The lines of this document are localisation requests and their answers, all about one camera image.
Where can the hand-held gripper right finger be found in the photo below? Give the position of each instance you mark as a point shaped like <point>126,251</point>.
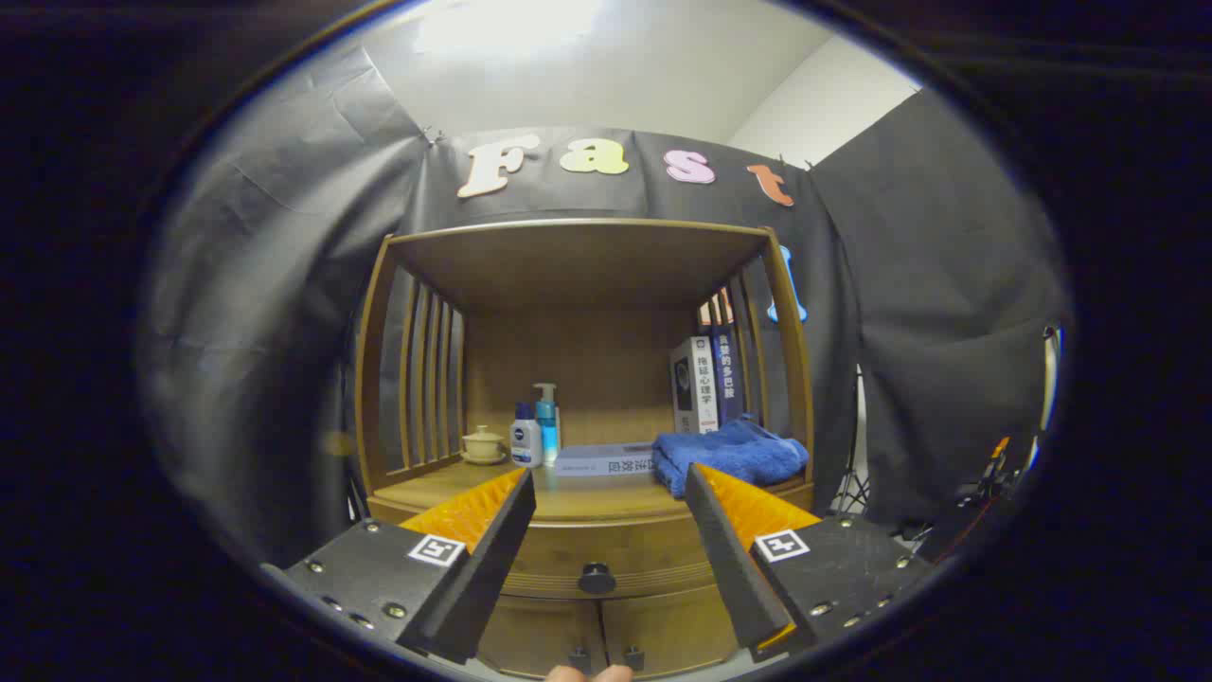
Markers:
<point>734,568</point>

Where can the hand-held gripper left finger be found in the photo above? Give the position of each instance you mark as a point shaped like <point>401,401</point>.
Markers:
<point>473,578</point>

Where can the wooden drawer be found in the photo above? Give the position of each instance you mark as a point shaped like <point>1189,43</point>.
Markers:
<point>620,545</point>

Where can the wooden cabinet door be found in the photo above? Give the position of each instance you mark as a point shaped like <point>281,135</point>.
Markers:
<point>672,625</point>
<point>540,630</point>

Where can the wooden countertop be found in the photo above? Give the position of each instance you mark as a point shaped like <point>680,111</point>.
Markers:
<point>587,497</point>

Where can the wooden cabinet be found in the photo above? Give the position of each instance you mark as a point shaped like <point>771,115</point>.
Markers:
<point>587,360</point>

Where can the folded blue towel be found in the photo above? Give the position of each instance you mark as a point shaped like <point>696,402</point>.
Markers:
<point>729,455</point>

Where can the cream lidded teacup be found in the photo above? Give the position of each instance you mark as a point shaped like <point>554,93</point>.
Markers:
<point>484,445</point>

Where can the black tripod stand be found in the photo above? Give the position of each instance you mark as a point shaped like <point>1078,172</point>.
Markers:
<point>854,493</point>

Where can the white bottle with blue cap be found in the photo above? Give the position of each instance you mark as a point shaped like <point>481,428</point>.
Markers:
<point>525,443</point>

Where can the flat grey book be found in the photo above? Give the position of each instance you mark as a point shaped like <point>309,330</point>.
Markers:
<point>601,461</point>

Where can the blue pump bottle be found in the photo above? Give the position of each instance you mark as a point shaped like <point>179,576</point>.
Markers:
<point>547,417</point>

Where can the upright grey book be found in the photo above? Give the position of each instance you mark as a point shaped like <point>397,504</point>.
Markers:
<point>691,388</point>

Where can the upright dark blue book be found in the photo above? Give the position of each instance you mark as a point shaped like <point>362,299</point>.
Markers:
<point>727,379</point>

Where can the black device with orange clip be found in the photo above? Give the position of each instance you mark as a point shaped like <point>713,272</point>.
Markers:
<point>975,511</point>

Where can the white rounded object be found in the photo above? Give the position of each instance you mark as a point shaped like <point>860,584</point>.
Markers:
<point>1049,379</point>

